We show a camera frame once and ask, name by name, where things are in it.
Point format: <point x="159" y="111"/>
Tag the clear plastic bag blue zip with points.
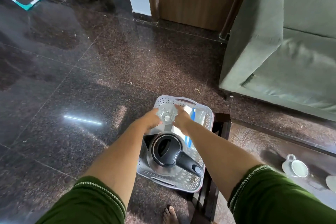
<point x="200" y="119"/>

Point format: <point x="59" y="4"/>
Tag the person's right forearm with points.
<point x="223" y="158"/>

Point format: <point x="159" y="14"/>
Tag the grey-green loveseat sofa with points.
<point x="288" y="61"/>

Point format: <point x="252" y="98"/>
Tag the person's right hand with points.
<point x="182" y="121"/>

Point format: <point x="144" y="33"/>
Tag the clear glass tumbler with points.
<point x="167" y="115"/>

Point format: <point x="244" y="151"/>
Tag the person's left forearm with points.
<point x="118" y="163"/>

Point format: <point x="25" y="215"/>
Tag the white perforated plastic basket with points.
<point x="183" y="182"/>

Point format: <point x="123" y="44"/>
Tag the person's green garment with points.
<point x="275" y="200"/>

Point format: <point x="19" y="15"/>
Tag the tall white mug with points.
<point x="331" y="184"/>

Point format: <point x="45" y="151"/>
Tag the dark wooden coffee table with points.
<point x="249" y="137"/>

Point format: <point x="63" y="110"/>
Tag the person's left hand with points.
<point x="150" y="122"/>

